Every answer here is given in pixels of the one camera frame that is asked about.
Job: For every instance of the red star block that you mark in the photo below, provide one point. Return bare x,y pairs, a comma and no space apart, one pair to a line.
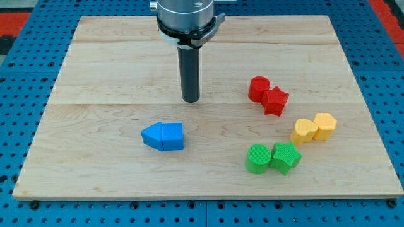
274,101

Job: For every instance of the red cylinder block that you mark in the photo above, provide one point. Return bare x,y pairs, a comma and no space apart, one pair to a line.
258,85

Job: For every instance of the green star block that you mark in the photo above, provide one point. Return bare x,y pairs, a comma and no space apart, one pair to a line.
285,157

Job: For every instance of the blue triangle block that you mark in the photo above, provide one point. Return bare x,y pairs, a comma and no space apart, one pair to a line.
152,136

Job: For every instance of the yellow hexagon block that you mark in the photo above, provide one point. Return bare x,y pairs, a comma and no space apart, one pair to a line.
326,124

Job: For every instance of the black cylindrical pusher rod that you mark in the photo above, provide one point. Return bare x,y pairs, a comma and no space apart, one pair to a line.
189,74

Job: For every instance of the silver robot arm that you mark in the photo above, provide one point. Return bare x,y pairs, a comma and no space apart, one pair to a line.
186,24

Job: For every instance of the wooden board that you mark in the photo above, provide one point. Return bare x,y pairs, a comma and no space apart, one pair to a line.
119,77

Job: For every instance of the blue cube block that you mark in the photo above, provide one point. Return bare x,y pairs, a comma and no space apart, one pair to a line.
172,136

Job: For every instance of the yellow heart block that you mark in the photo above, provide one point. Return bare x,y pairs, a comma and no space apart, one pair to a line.
303,131

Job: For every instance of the green cylinder block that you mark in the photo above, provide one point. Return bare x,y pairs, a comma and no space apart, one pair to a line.
258,158

